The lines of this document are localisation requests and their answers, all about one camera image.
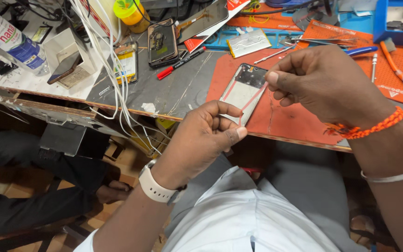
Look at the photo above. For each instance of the white slim screwdriver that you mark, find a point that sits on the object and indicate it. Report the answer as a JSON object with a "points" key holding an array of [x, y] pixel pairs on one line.
{"points": [[374, 66]]}

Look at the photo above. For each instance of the clear plastic water bottle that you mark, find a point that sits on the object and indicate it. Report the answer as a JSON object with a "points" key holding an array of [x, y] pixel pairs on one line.
{"points": [[11, 42]]}

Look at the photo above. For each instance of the silver bangle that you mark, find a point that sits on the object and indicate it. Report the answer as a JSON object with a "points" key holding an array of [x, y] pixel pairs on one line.
{"points": [[394, 176]]}

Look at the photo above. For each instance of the dark phone display panel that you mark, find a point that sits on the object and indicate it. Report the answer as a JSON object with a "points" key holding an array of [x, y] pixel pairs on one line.
{"points": [[205, 19]]}

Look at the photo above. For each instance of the person's right hand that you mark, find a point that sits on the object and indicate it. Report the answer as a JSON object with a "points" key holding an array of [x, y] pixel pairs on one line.
{"points": [[334, 87]]}

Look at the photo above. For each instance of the person's left hand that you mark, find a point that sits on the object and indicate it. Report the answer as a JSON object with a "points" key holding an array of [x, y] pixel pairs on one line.
{"points": [[191, 147]]}

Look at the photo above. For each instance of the metal tweezers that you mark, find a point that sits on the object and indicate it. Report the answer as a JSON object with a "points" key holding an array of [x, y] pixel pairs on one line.
{"points": [[324, 41]]}

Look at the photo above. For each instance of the person's grey trousers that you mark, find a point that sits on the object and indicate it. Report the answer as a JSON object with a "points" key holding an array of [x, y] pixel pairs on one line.
{"points": [[310, 189]]}

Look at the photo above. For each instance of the small black phone part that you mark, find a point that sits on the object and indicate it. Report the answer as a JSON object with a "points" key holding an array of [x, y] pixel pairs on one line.
{"points": [[4, 67]]}

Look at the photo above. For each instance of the blue plastic repair tray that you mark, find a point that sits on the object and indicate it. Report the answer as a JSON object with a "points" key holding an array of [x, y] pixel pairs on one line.
{"points": [[254, 35]]}

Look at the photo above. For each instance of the thin metal pry tool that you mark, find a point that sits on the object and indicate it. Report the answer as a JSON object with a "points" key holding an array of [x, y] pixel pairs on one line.
{"points": [[273, 55]]}

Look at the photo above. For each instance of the grey metal box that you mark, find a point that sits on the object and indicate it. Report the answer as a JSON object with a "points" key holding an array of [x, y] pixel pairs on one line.
{"points": [[63, 138]]}

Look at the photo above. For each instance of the open phone with yellow battery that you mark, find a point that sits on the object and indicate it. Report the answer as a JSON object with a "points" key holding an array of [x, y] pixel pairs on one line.
{"points": [[127, 64]]}

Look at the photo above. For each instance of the orange and blue brush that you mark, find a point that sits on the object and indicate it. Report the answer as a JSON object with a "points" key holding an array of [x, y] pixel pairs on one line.
{"points": [[402, 71]]}

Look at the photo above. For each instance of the black phone housing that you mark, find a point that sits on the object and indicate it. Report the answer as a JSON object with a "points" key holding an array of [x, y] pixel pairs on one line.
{"points": [[162, 43]]}

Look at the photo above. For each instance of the red and black marker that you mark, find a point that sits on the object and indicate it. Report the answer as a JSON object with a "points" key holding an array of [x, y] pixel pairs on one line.
{"points": [[180, 63]]}

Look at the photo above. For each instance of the red rubber work mat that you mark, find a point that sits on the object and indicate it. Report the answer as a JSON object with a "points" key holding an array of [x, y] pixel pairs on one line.
{"points": [[292, 122]]}

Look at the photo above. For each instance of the silver flat phone battery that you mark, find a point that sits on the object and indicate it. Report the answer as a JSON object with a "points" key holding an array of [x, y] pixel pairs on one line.
{"points": [[248, 42]]}

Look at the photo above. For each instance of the white cardboard box with phone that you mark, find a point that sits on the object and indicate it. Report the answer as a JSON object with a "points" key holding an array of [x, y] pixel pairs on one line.
{"points": [[70, 57]]}

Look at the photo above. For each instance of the red and white packaging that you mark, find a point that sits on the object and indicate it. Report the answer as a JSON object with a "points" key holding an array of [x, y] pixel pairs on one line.
{"points": [[201, 38]]}

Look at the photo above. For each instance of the orange repair mat with print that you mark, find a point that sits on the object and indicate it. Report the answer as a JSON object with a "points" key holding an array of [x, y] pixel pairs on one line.
{"points": [[268, 19]]}

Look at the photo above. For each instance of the person's white shirt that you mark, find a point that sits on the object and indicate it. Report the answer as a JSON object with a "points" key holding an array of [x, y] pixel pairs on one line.
{"points": [[222, 220]]}

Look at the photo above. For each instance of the thin red adhesive strip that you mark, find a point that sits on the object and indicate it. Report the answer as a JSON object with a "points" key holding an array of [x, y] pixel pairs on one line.
{"points": [[254, 99]]}

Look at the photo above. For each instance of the orange silicone repair mat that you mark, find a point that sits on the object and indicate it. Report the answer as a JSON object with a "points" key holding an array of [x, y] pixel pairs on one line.
{"points": [[387, 73]]}

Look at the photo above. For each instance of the yellow jar with green lid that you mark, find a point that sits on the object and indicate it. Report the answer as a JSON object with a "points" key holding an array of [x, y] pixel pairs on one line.
{"points": [[131, 14]]}

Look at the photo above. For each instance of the open phone rear frame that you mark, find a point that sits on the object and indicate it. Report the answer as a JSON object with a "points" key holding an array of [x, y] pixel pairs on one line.
{"points": [[243, 91]]}

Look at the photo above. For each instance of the yellow rubber bands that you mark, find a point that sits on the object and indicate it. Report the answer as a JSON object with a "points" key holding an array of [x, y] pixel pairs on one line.
{"points": [[257, 12]]}

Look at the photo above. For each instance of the white wrist watch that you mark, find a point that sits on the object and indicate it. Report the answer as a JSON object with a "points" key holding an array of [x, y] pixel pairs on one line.
{"points": [[156, 185]]}

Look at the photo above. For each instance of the blue plastic parts box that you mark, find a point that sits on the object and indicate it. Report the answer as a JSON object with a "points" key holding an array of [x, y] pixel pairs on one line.
{"points": [[399, 22]]}

